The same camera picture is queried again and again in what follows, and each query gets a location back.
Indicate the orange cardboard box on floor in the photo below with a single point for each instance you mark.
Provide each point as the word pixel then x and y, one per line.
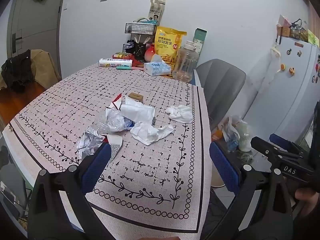
pixel 216 135

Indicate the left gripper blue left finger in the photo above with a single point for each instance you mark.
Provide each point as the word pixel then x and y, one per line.
pixel 93 166

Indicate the white roll of bags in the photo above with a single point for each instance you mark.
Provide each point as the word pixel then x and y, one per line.
pixel 115 62

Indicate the black pen holder cup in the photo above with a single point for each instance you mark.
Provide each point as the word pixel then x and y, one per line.
pixel 139 51

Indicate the blue white tissue pack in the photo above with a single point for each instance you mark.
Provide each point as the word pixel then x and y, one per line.
pixel 156 67

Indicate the clear plastic bag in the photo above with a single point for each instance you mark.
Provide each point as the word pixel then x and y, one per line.
pixel 112 121

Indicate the black jacket on chair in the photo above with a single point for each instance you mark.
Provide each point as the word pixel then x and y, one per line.
pixel 17 73

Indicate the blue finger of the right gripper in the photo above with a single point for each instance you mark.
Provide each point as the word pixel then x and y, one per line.
pixel 284 144

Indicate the red candy package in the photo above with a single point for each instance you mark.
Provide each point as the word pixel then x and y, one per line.
pixel 122 56

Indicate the white refrigerator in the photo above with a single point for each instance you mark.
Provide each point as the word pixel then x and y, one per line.
pixel 290 90

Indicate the white tissue front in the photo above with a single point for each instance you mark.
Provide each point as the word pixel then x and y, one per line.
pixel 147 134

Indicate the grey upholstered chair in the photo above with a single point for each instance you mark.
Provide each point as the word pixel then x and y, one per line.
pixel 221 83

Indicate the person's right hand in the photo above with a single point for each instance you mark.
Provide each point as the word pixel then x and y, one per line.
pixel 310 199

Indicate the small brown cardboard box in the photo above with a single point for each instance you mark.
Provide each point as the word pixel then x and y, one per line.
pixel 136 97

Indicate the brown wooden chair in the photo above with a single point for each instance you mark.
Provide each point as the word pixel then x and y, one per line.
pixel 43 68

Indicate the white plastic bag of groceries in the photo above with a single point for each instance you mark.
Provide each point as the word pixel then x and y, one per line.
pixel 237 134

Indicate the peach shaped ornament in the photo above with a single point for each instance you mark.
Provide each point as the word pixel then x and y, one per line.
pixel 149 54

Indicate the torn red white wrapper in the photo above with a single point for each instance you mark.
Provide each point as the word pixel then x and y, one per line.
pixel 116 102

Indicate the yellow snack bag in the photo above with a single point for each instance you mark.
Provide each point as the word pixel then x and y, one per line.
pixel 167 42

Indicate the white tissue sheet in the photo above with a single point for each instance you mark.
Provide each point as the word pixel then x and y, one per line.
pixel 137 111

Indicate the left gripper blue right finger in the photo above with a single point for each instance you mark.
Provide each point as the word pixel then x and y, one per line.
pixel 227 172

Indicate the white paper gift bag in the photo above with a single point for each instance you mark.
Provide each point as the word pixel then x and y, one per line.
pixel 156 10

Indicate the pink pen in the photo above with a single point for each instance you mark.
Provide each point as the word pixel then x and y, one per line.
pixel 137 68

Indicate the clear plastic water jug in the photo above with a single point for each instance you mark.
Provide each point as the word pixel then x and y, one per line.
pixel 186 60

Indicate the grey door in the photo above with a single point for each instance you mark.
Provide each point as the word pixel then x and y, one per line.
pixel 34 25

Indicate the black wire mesh basket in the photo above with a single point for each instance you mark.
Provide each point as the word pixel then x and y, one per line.
pixel 139 28

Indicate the printed paper ball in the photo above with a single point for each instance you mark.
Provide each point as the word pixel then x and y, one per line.
pixel 88 143

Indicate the green tall carton box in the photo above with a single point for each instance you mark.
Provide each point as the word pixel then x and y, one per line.
pixel 198 39

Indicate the woven basket on fridge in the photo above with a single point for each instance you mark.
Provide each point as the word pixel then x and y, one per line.
pixel 283 31

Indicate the torn red white carton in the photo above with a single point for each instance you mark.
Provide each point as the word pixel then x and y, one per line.
pixel 115 142

